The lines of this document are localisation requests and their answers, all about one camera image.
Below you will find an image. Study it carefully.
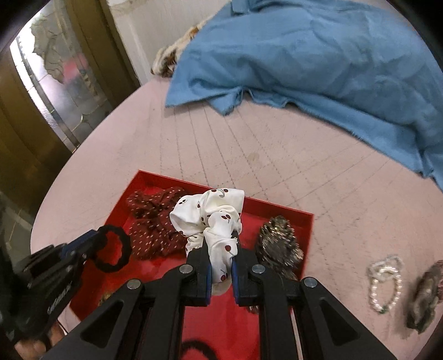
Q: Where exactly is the person's hand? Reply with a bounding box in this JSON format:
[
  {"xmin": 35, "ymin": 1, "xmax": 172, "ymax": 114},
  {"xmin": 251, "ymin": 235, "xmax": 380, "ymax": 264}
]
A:
[{"xmin": 14, "ymin": 321, "xmax": 65, "ymax": 360}]

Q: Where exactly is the white pearl bracelet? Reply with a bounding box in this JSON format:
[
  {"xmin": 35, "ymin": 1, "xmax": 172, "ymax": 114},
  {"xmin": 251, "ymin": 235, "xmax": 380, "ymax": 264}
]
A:
[{"xmin": 366, "ymin": 254, "xmax": 406, "ymax": 314}]

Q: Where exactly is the dark sequin scrunchie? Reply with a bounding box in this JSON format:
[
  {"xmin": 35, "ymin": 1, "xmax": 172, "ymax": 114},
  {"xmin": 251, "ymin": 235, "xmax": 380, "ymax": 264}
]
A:
[{"xmin": 255, "ymin": 215, "xmax": 304, "ymax": 281}]

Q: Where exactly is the white cherry print scrunchie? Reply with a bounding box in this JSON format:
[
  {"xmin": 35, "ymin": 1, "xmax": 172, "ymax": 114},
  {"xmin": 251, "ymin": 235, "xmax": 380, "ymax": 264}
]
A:
[{"xmin": 170, "ymin": 187, "xmax": 245, "ymax": 293}]

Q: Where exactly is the furry patterned blanket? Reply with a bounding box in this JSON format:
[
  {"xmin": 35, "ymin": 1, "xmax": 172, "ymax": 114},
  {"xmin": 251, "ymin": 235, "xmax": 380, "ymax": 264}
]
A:
[{"xmin": 151, "ymin": 14, "xmax": 214, "ymax": 78}]

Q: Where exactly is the dark red dotted scrunchie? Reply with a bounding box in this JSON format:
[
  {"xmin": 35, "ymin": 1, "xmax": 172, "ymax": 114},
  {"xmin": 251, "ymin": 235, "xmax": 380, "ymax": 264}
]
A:
[{"xmin": 126, "ymin": 187, "xmax": 187, "ymax": 260}]

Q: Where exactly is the brown window frame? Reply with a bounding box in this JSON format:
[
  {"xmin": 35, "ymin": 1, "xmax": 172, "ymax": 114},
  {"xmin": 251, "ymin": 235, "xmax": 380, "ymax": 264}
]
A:
[{"xmin": 1, "ymin": 1, "xmax": 140, "ymax": 216}]

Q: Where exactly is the small black hair tie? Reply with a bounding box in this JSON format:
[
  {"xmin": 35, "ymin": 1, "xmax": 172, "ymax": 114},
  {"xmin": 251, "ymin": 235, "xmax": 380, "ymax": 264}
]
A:
[{"xmin": 88, "ymin": 224, "xmax": 133, "ymax": 273}]

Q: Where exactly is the red tray box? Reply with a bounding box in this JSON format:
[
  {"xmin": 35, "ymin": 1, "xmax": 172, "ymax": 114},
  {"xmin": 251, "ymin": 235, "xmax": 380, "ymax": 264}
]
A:
[{"xmin": 70, "ymin": 171, "xmax": 314, "ymax": 359}]

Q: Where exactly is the grey sheer scrunchie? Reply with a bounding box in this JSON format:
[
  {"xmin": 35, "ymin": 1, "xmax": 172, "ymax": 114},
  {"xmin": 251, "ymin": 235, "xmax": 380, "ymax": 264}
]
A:
[{"xmin": 406, "ymin": 260, "xmax": 442, "ymax": 334}]

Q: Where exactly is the pink quilted bedspread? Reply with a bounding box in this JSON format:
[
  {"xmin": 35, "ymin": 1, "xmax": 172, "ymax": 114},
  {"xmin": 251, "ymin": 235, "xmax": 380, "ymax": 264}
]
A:
[{"xmin": 31, "ymin": 79, "xmax": 442, "ymax": 359}]

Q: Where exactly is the gold black scrunchie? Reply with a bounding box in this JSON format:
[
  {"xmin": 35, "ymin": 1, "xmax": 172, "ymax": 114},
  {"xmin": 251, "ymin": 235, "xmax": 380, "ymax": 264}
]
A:
[{"xmin": 98, "ymin": 291, "xmax": 113, "ymax": 306}]

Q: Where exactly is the blue cloth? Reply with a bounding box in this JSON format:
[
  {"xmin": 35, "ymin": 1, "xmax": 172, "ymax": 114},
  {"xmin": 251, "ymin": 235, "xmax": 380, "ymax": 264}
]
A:
[{"xmin": 165, "ymin": 1, "xmax": 442, "ymax": 184}]

